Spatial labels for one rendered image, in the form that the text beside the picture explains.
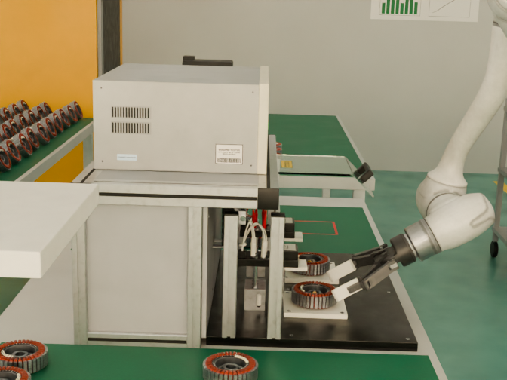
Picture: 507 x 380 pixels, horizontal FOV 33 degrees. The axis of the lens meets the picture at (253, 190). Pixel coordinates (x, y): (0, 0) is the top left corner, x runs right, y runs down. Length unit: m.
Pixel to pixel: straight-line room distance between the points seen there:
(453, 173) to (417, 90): 5.29
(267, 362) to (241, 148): 0.47
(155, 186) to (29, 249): 0.75
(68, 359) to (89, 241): 0.25
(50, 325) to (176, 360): 0.36
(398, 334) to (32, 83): 4.05
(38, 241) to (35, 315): 1.01
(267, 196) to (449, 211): 0.48
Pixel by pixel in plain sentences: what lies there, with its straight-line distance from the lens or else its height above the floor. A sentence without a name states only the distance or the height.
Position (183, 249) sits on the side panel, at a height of 0.97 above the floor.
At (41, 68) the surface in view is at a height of 0.98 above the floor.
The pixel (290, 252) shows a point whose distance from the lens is 2.01.
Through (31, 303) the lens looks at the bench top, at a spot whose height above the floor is 0.75.
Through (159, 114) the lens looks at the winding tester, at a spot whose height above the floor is 1.24.
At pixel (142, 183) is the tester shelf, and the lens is 1.81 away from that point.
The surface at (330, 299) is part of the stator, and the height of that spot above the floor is 0.81.
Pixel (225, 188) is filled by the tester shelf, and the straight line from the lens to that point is 1.78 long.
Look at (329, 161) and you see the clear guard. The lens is 2.34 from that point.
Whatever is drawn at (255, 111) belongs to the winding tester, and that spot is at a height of 1.26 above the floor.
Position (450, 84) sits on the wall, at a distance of 7.48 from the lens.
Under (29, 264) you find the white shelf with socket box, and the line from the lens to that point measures 1.07.
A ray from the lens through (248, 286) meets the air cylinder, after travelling 2.05.
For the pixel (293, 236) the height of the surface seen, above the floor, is 0.89.
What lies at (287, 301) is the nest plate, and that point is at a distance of 2.09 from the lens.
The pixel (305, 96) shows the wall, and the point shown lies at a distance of 7.33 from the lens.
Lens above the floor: 1.52
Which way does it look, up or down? 13 degrees down
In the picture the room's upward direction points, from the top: 2 degrees clockwise
